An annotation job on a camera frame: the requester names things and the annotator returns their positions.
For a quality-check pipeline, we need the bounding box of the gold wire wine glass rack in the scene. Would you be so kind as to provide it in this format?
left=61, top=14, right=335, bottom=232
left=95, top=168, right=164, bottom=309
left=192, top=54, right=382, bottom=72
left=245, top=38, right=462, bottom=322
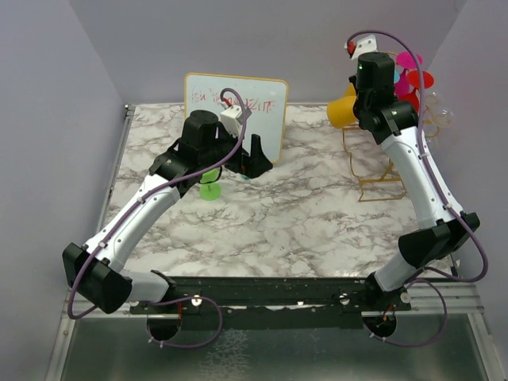
left=341, top=50, right=437, bottom=203

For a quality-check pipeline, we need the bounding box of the orange plastic wine glass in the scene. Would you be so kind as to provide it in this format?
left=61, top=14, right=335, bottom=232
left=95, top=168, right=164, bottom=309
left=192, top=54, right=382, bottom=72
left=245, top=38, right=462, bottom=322
left=326, top=96, right=357, bottom=129

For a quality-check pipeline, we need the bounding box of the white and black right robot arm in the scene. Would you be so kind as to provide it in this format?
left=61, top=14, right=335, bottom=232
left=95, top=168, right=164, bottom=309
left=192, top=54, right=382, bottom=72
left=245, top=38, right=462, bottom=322
left=353, top=52, right=479, bottom=310

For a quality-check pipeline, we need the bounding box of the red plastic wine glass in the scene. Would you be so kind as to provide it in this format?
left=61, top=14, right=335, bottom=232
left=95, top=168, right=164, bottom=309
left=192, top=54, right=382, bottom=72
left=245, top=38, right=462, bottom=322
left=400, top=70, right=435, bottom=112

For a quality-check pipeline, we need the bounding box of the yellow plastic wine glass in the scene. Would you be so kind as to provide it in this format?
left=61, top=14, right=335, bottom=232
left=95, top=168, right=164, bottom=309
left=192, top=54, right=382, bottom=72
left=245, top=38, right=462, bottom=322
left=344, top=83, right=356, bottom=97

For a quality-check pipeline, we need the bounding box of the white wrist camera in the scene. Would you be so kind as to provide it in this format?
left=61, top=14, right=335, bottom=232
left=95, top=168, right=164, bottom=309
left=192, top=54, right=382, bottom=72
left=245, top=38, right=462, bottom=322
left=220, top=106, right=252, bottom=138
left=344, top=34, right=378, bottom=60

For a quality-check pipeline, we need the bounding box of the pink plastic wine glass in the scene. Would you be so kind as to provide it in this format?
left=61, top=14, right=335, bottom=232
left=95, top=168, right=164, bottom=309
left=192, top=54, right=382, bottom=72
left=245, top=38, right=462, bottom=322
left=394, top=52, right=417, bottom=98

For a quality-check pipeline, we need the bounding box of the yellow framed whiteboard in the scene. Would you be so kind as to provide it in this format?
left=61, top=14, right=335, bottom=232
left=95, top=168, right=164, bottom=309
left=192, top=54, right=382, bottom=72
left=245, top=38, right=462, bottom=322
left=184, top=73, right=289, bottom=163

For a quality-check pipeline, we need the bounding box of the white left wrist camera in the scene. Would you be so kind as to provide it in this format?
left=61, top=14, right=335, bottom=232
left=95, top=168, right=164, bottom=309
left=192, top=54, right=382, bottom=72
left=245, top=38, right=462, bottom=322
left=220, top=106, right=252, bottom=138

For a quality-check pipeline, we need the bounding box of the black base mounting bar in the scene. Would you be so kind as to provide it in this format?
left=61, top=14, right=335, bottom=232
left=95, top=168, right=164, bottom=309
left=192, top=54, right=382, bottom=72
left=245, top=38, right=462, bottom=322
left=130, top=276, right=410, bottom=330

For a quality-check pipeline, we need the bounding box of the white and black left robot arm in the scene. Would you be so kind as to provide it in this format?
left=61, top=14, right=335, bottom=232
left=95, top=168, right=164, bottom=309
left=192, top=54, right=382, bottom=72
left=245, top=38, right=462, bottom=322
left=63, top=106, right=273, bottom=314

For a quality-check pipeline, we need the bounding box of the green plastic wine glass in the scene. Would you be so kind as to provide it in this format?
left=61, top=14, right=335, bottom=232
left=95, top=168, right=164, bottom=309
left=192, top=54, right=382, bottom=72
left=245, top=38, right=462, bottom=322
left=199, top=167, right=222, bottom=201

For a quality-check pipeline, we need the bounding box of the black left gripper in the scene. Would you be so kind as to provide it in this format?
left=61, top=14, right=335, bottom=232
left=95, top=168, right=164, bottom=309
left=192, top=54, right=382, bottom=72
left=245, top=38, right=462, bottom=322
left=200, top=123, right=273, bottom=179

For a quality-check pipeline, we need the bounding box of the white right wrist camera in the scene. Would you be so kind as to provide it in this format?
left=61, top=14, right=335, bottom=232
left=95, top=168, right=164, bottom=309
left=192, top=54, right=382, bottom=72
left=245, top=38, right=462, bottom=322
left=344, top=34, right=378, bottom=60

